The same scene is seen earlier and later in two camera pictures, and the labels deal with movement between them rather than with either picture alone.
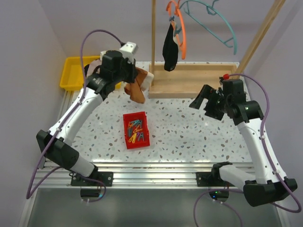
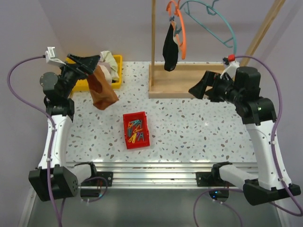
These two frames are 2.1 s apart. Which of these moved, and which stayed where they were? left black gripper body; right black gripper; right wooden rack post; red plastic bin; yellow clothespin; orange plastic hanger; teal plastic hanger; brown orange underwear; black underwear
Moved: right black gripper; left black gripper body; brown orange underwear
Stayed: red plastic bin; right wooden rack post; yellow clothespin; black underwear; teal plastic hanger; orange plastic hanger
